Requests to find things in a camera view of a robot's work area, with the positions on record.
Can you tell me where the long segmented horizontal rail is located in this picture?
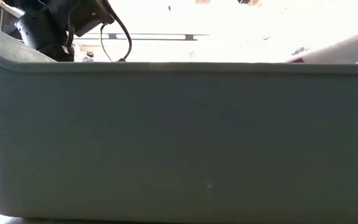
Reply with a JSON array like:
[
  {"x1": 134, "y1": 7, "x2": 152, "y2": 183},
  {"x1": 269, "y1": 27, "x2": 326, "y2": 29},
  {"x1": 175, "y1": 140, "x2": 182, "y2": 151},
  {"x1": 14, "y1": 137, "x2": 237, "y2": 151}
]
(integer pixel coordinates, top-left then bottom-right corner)
[{"x1": 73, "y1": 32, "x2": 211, "y2": 41}]

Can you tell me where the black irregular object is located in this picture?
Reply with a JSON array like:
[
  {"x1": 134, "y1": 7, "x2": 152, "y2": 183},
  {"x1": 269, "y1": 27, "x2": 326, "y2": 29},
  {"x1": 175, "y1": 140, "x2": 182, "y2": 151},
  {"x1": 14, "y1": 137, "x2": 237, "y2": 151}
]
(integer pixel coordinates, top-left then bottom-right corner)
[{"x1": 291, "y1": 46, "x2": 310, "y2": 56}]

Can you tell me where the purple toothbrush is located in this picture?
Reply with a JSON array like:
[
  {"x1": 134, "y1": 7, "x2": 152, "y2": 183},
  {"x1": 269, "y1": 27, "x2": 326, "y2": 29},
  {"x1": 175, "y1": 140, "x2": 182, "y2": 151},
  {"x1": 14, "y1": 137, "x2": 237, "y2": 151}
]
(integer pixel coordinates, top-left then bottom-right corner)
[{"x1": 286, "y1": 27, "x2": 358, "y2": 65}]

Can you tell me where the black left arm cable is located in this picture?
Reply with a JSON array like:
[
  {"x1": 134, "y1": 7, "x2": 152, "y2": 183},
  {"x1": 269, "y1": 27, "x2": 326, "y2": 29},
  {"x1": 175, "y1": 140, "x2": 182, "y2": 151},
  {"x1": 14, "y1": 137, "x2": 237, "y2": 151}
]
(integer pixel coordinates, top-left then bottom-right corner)
[{"x1": 65, "y1": 0, "x2": 133, "y2": 62}]

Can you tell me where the dark slate plastic bin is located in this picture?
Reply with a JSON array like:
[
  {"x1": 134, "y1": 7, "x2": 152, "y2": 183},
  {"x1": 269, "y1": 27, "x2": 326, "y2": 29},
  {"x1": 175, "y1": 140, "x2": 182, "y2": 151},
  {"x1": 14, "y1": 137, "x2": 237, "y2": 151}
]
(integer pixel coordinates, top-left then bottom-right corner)
[{"x1": 0, "y1": 6, "x2": 358, "y2": 223}]

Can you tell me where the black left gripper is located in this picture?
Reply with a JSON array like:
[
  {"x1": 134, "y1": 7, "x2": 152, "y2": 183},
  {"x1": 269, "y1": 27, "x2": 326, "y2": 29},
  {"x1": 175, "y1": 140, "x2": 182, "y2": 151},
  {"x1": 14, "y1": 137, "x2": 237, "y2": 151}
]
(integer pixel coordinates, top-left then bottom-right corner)
[{"x1": 70, "y1": 0, "x2": 116, "y2": 37}]

